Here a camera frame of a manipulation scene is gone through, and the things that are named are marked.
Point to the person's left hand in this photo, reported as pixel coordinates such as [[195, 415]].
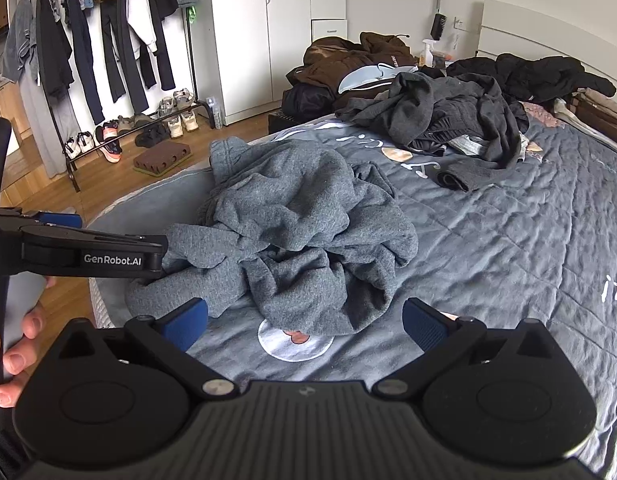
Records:
[[36, 322]]

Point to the stack of folded brown clothes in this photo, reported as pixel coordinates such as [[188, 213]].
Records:
[[603, 115]]

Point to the heap of black clothes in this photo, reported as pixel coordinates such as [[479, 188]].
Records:
[[538, 75]]

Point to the black metal clothes rack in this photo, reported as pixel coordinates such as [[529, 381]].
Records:
[[72, 172]]

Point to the black puffer jacket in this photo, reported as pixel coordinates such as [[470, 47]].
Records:
[[308, 100]]

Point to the brown jacket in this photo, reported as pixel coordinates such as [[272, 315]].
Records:
[[338, 57]]

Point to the clear water bottle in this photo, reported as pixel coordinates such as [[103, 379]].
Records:
[[214, 115]]

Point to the black hanging brush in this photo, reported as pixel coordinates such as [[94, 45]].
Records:
[[438, 26]]

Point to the clear spray bottle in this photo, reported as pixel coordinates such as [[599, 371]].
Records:
[[427, 56]]

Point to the white wall socket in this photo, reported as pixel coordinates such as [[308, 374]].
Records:
[[459, 23]]

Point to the white wardrobe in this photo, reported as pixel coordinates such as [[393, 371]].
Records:
[[248, 50]]

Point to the white mattress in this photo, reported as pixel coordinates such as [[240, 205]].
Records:
[[101, 305]]

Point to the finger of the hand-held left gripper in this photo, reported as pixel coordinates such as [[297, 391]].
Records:
[[113, 260], [58, 220]]

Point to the white headboard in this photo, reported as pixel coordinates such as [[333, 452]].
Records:
[[538, 30]]

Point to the row of shoes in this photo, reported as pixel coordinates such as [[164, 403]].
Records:
[[176, 122]]

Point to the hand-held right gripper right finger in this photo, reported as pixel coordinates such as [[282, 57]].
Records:
[[423, 322]]

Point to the pile of dark grey clothes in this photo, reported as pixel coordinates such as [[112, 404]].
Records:
[[438, 105]]

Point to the brown foam block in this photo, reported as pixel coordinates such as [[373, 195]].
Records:
[[161, 157]]

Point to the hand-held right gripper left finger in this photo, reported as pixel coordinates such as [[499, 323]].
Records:
[[186, 322]]

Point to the black storage box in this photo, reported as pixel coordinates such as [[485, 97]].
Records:
[[281, 122]]

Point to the grey sweatpants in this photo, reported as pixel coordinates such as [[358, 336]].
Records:
[[298, 210]]

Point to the grey quilted printed bedspread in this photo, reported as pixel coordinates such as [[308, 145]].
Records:
[[488, 240]]

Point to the light blue garment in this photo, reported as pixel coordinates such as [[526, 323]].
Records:
[[361, 79]]

